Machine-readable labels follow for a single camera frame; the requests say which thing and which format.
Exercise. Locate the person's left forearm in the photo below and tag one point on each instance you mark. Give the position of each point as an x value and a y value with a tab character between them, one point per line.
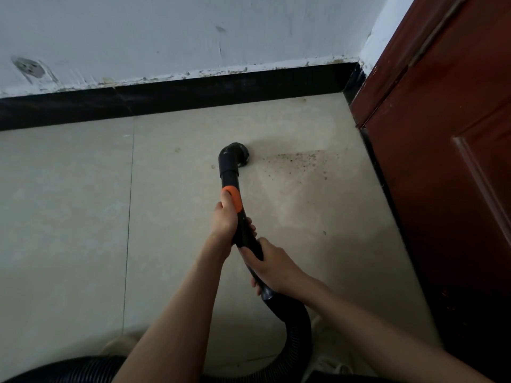
183	315

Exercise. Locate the person's right thumb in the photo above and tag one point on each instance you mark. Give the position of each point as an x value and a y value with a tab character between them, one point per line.
250	255

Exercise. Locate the person's white shoe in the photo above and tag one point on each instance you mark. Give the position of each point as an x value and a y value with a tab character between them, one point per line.
331	364

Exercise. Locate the person's right hand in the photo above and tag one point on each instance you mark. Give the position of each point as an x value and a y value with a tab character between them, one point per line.
279	271

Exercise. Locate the black baseboard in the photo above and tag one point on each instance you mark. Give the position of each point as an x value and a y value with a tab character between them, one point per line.
171	95

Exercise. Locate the brown wooden door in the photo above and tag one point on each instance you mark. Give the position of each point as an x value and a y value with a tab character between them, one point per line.
443	163

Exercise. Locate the black vacuum wand with orange button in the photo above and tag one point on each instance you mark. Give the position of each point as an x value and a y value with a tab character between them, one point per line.
235	183

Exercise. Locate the scattered dirt crumbs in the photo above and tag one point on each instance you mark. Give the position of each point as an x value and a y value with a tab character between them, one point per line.
299	161

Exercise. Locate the person's left thumb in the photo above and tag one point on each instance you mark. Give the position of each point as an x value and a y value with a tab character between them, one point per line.
229	201

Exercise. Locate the person's right forearm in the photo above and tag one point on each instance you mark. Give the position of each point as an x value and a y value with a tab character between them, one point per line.
383	339

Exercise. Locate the person's left hand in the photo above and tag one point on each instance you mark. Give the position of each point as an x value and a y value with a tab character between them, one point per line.
223	223

